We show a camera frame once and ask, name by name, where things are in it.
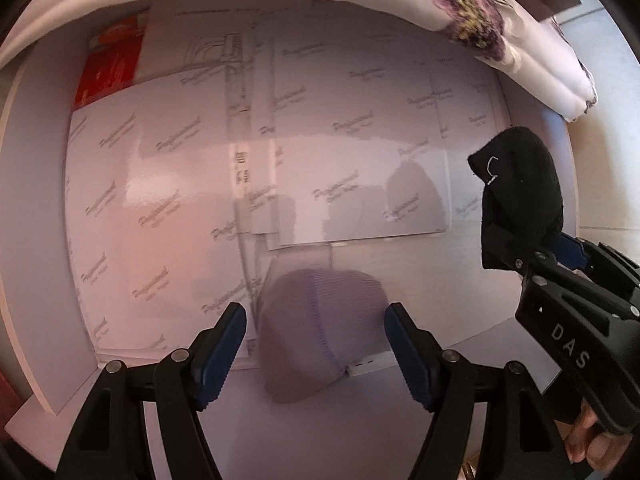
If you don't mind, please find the light grey drawer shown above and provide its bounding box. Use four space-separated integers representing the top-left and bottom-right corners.
0 0 583 480

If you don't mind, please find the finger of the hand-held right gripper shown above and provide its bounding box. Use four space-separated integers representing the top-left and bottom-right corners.
557 232 640 318
515 248 558 281

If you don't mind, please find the stack of white printed paper sheets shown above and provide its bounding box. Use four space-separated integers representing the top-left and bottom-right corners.
65 0 506 361

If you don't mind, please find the red packet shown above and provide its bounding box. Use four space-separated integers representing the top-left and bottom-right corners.
74 45 146 111

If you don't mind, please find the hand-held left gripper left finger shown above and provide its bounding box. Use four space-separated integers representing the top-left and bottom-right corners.
55 302 248 480

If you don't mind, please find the orange packet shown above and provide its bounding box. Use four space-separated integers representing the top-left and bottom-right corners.
90 14 151 51

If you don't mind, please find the light purple knit sock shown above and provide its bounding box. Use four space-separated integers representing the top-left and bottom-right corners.
255 269 396 405

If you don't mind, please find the person's right hand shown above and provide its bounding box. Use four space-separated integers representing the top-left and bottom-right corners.
565 400 633 471

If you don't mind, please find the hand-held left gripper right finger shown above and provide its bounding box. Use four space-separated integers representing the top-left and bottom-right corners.
384 302 576 480

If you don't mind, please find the black knit sock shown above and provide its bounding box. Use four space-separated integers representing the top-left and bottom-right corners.
467 126 566 272

